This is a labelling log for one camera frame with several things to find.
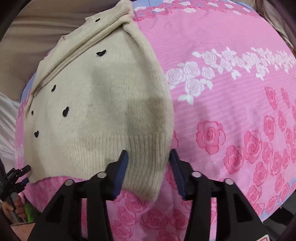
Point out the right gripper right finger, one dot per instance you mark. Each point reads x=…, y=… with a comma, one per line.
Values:
x=236, y=219

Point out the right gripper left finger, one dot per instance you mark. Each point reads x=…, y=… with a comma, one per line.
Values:
x=61, y=219

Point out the beige heart-pattern knit sweater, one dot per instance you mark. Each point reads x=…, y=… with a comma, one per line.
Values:
x=99, y=91

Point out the person's left hand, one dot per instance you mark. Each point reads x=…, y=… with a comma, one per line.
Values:
x=19, y=209

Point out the green object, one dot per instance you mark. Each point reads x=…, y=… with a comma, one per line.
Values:
x=30, y=212

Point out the white satin curtain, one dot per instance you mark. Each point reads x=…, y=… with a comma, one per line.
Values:
x=8, y=114

